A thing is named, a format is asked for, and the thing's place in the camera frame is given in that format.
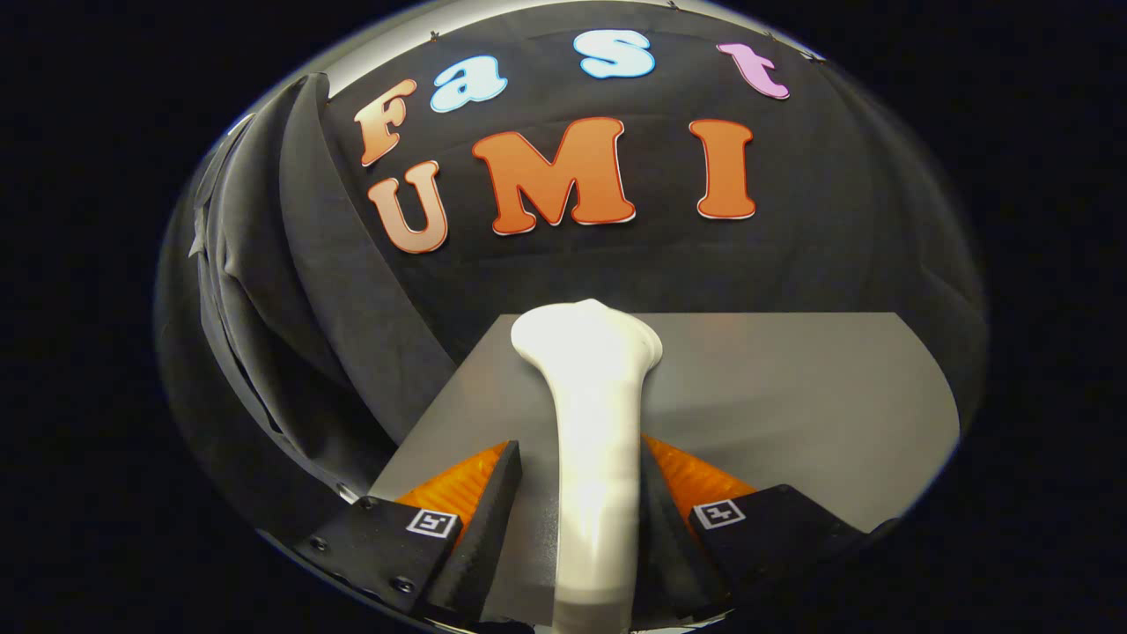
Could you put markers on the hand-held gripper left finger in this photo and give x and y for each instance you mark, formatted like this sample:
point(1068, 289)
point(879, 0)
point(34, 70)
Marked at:
point(484, 537)

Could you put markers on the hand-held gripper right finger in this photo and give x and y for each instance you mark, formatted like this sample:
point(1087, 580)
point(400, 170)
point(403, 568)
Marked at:
point(669, 546)

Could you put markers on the white garment steamer head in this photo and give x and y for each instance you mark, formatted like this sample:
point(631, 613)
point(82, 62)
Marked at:
point(594, 440)

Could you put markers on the grey top beige cabinet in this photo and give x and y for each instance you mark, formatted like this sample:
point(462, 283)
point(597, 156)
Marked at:
point(792, 405)

